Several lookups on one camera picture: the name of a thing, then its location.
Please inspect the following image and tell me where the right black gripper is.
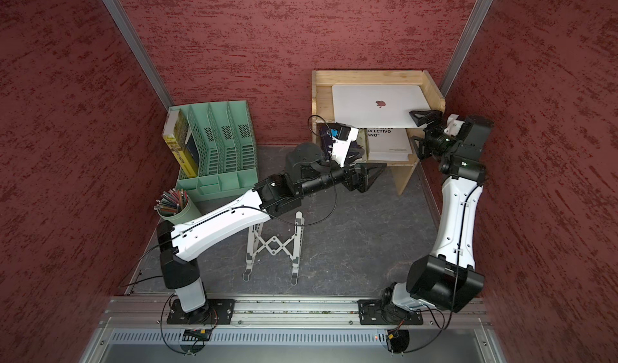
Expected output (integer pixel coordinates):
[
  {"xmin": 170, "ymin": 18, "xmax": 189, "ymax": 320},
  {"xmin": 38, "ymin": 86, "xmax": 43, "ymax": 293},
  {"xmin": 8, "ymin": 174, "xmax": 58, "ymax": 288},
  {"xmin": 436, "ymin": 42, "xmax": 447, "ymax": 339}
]
[{"xmin": 407, "ymin": 108, "xmax": 458, "ymax": 157}]

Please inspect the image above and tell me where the silver laptop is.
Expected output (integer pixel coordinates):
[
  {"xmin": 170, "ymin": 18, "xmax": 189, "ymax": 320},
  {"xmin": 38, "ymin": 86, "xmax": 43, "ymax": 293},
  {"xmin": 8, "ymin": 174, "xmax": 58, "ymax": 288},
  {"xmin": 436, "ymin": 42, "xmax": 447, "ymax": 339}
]
[{"xmin": 332, "ymin": 85, "xmax": 431, "ymax": 128}]

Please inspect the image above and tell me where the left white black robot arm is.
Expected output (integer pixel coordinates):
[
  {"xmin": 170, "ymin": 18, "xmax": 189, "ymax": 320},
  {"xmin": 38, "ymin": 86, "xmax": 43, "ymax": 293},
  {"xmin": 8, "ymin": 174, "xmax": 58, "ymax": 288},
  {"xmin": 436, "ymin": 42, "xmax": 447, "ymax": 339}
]
[{"xmin": 157, "ymin": 143, "xmax": 387, "ymax": 313}]

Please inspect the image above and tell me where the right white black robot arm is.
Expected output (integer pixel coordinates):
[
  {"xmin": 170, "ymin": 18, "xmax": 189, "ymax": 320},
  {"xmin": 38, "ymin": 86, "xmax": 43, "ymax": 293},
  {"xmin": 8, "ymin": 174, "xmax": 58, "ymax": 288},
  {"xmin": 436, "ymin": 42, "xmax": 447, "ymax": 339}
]
[{"xmin": 381, "ymin": 110, "xmax": 493, "ymax": 321}]

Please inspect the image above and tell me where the silver folding laptop stand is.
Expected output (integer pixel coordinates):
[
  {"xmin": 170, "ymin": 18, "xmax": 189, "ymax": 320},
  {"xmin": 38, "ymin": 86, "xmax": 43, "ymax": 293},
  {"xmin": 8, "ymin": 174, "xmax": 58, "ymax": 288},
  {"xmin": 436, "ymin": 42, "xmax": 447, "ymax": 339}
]
[{"xmin": 243, "ymin": 211, "xmax": 305, "ymax": 287}]

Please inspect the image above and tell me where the white book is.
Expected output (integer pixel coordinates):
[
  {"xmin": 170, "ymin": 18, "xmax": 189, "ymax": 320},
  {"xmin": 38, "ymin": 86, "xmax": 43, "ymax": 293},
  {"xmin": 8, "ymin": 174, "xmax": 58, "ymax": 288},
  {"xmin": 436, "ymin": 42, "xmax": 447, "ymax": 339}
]
[{"xmin": 366, "ymin": 128, "xmax": 413, "ymax": 162}]

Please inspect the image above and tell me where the dark blue book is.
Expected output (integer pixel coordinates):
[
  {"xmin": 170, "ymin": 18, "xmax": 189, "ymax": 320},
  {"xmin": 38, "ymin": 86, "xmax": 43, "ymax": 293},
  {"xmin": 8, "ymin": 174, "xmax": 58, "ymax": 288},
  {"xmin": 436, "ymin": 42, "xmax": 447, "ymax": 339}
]
[{"xmin": 317, "ymin": 123, "xmax": 338, "ymax": 158}]

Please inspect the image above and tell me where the wooden shelf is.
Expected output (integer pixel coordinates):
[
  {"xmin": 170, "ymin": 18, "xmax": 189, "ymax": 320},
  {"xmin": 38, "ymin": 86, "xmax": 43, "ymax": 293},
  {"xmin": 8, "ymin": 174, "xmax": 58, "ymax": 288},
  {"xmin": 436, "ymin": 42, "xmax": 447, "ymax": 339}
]
[{"xmin": 311, "ymin": 70, "xmax": 446, "ymax": 196}]

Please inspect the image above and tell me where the green plastic file organizer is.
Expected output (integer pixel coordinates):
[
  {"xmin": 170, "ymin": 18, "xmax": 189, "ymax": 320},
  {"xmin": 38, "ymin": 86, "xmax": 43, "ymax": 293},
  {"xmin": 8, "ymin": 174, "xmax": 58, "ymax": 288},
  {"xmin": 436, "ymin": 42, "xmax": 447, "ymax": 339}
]
[{"xmin": 168, "ymin": 100, "xmax": 258, "ymax": 202}]

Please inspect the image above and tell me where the dark book in organizer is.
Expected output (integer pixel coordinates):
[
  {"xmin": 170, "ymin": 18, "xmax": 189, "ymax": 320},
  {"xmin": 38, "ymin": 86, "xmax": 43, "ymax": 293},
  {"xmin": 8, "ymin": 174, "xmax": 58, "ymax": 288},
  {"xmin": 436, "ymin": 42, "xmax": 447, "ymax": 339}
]
[{"xmin": 185, "ymin": 134, "xmax": 200, "ymax": 176}]

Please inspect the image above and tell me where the green pencil cup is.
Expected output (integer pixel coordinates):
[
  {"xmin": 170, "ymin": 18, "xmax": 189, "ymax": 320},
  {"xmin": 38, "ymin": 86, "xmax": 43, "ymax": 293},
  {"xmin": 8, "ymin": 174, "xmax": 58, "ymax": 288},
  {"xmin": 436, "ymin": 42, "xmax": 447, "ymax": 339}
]
[{"xmin": 158, "ymin": 199, "xmax": 202, "ymax": 225}]

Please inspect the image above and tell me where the yellow book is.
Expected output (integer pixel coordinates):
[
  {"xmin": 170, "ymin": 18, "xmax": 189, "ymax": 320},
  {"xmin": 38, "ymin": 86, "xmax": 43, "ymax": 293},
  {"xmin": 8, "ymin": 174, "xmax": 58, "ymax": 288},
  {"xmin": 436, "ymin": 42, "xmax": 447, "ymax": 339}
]
[{"xmin": 162, "ymin": 110, "xmax": 198, "ymax": 178}]

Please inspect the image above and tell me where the coloured pencils bundle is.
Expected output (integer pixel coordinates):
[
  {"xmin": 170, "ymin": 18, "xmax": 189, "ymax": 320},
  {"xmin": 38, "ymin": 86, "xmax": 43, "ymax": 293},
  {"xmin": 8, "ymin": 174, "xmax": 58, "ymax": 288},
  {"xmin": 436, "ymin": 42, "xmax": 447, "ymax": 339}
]
[{"xmin": 153, "ymin": 189, "xmax": 189, "ymax": 218}]

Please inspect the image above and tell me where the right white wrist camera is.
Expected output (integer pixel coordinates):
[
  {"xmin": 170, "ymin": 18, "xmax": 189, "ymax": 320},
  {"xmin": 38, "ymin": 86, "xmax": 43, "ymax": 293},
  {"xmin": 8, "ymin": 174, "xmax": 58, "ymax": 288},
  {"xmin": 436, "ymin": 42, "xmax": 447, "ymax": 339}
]
[{"xmin": 444, "ymin": 114, "xmax": 464, "ymax": 137}]

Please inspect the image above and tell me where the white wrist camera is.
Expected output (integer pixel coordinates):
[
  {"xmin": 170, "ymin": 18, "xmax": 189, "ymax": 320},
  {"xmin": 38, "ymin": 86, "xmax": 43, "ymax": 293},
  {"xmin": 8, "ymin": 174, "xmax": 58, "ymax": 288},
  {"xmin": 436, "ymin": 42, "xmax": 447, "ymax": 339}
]
[
  {"xmin": 444, "ymin": 114, "xmax": 464, "ymax": 137},
  {"xmin": 328, "ymin": 123, "xmax": 359, "ymax": 168}
]

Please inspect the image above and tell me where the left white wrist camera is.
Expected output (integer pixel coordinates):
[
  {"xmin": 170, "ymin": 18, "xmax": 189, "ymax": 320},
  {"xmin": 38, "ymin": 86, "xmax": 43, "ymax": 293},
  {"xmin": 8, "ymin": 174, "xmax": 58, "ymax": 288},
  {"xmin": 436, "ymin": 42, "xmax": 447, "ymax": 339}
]
[{"xmin": 328, "ymin": 123, "xmax": 359, "ymax": 168}]

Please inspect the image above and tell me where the right metal corner post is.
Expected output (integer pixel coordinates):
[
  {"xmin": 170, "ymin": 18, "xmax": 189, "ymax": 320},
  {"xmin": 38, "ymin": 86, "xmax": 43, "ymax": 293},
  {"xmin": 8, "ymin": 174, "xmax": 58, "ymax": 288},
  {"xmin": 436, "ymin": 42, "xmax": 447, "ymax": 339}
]
[{"xmin": 439, "ymin": 0, "xmax": 494, "ymax": 97}]

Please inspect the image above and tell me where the metal corner post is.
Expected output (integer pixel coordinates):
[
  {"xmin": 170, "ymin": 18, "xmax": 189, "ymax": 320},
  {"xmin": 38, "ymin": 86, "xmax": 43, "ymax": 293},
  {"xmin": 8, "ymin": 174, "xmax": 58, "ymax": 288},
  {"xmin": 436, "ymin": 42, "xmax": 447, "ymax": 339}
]
[
  {"xmin": 101, "ymin": 0, "xmax": 174, "ymax": 109},
  {"xmin": 439, "ymin": 0, "xmax": 494, "ymax": 97}
]

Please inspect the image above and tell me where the aluminium mounting rail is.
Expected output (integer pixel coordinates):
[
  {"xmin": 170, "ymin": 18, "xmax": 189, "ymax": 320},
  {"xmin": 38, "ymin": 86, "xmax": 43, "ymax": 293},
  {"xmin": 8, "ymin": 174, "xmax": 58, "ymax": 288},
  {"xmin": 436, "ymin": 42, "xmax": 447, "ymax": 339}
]
[{"xmin": 81, "ymin": 294, "xmax": 506, "ymax": 362}]

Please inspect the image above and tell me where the left metal corner post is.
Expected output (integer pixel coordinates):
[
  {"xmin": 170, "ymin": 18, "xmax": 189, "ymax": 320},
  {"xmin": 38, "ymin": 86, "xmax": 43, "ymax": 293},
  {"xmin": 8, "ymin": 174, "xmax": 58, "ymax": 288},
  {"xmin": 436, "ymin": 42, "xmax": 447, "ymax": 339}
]
[{"xmin": 101, "ymin": 0, "xmax": 174, "ymax": 109}]

